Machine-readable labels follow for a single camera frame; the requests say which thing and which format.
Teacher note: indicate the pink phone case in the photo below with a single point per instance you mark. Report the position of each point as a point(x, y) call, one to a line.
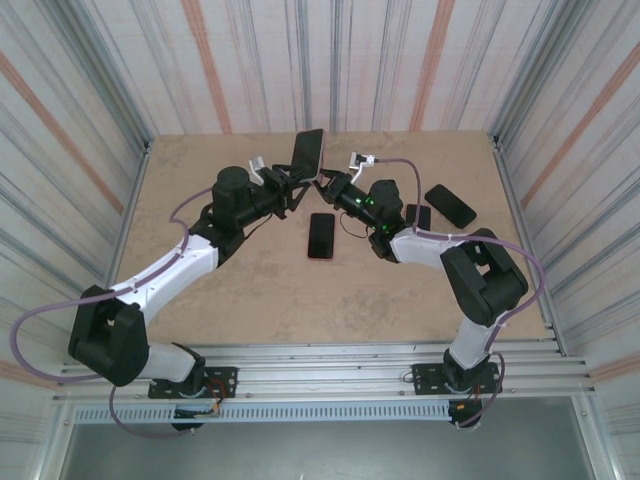
point(322, 152)

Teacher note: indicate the black phone red edge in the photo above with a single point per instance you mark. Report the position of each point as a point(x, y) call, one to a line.
point(320, 258)

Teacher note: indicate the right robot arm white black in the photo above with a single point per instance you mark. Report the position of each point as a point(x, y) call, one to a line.
point(485, 285)

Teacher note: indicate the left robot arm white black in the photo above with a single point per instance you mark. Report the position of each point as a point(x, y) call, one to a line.
point(107, 345)

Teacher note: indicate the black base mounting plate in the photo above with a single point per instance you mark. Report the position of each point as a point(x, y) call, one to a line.
point(225, 382)
point(425, 382)

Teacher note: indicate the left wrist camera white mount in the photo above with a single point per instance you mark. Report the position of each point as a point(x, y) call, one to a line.
point(256, 165)

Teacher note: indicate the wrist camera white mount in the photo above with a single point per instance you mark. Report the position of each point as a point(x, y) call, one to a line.
point(362, 160)
point(256, 165)

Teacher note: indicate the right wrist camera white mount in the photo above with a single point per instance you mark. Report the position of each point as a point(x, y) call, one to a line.
point(362, 160)

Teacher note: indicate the aluminium side rail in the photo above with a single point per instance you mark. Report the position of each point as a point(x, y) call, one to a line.
point(146, 148)
point(496, 142)

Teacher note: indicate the aluminium rail frame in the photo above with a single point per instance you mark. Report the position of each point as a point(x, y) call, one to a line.
point(320, 372)

